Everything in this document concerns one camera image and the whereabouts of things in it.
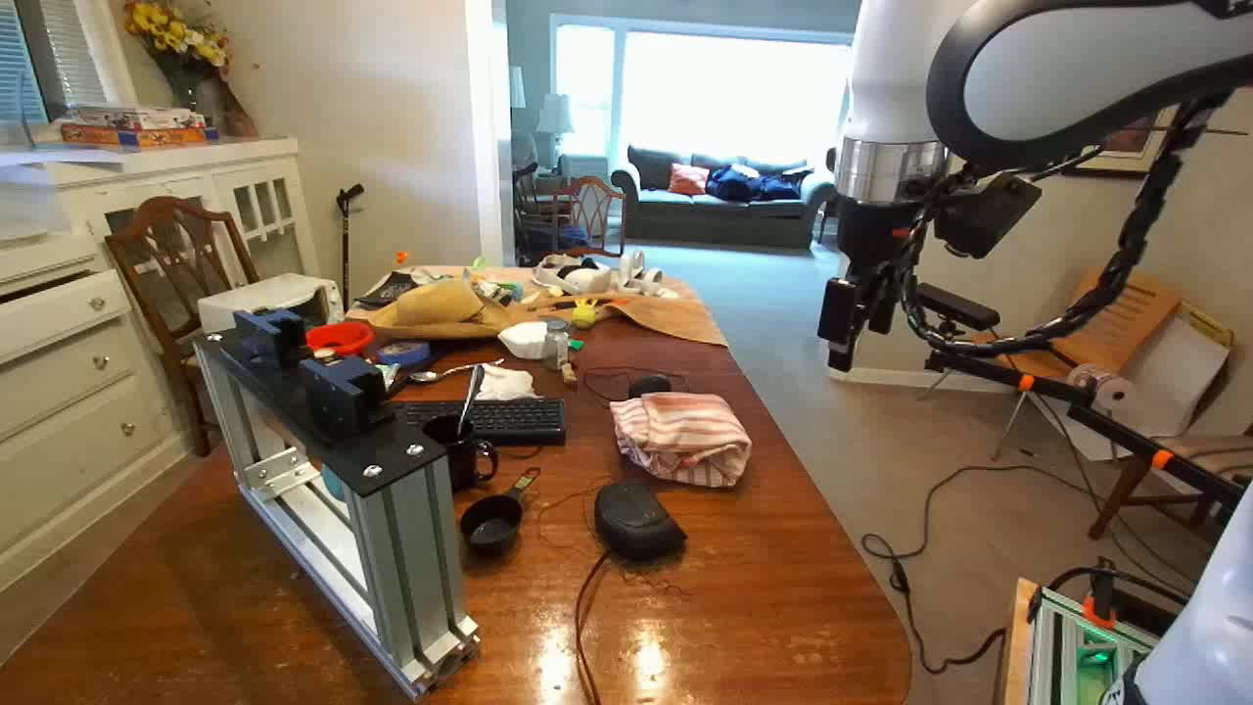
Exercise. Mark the black mug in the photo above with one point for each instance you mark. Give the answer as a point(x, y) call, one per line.
point(468, 457)

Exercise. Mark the yellow toy ball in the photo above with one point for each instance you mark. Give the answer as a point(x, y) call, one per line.
point(585, 315)

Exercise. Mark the white printer box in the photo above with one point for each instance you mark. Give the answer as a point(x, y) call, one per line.
point(308, 297)

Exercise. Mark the tan cloth table runner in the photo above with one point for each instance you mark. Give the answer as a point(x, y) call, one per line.
point(483, 305)

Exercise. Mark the black camera tripod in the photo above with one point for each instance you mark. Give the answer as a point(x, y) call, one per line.
point(1077, 401)

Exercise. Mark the black alarm clock radio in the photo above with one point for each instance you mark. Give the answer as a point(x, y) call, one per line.
point(635, 528)

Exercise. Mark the white crumpled paper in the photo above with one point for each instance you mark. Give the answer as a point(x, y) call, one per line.
point(505, 384)

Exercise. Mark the dark sofa with cushions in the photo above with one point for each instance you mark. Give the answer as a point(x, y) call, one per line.
point(710, 203)

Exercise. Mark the red bowl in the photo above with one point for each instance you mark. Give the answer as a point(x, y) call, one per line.
point(342, 337)

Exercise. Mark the yellow flower bouquet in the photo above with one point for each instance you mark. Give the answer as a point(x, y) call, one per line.
point(194, 63)

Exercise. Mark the black computer keyboard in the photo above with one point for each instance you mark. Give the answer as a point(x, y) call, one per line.
point(498, 421)

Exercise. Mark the dark wooden chair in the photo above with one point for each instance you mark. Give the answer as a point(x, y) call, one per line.
point(173, 254)

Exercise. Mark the light wooden chair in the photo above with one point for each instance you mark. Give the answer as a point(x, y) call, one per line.
point(1148, 365)

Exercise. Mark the wooden chair by doorway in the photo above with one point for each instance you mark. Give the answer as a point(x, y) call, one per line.
point(565, 218)

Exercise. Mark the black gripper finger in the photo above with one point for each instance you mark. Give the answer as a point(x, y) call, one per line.
point(882, 299)
point(838, 324)

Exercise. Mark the white cabinet dresser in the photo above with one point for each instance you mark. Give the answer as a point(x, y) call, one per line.
point(83, 410)

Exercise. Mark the small black skillet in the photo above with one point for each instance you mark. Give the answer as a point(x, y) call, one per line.
point(492, 524)

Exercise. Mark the red white striped cloth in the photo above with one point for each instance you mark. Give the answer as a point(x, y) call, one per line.
point(681, 435)

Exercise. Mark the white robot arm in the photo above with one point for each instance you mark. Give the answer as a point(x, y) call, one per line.
point(962, 109)

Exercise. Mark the aluminium extrusion frame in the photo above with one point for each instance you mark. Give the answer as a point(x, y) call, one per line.
point(355, 493)

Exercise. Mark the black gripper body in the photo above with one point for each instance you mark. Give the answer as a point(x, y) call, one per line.
point(873, 238)

